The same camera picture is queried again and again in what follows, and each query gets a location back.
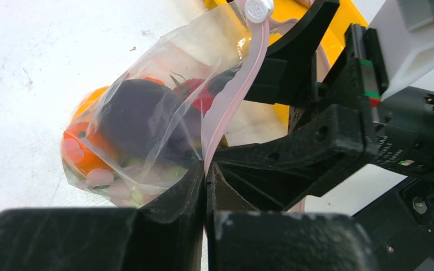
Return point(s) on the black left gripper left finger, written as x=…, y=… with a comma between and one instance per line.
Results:
x=165, y=234

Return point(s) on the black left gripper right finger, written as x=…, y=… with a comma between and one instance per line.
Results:
x=239, y=237

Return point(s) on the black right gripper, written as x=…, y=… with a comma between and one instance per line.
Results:
x=396, y=133

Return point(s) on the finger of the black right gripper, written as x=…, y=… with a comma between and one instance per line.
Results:
x=312, y=160
x=290, y=62

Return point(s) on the green cabbage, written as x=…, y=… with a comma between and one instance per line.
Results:
x=148, y=184

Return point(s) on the red tomato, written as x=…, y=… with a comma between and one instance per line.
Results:
x=195, y=87

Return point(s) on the clear pink-dotted zip bag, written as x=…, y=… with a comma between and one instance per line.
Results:
x=225, y=46

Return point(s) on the large purple eggplant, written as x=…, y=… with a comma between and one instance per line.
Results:
x=143, y=119

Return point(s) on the green orange mango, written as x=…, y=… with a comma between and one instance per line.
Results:
x=78, y=145

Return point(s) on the orange pumpkin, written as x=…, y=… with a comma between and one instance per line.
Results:
x=155, y=80

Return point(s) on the yellow bell pepper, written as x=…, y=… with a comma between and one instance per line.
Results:
x=88, y=100

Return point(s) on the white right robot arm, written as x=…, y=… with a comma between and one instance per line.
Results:
x=399, y=223

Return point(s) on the yellow plastic tray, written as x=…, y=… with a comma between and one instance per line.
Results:
x=256, y=122

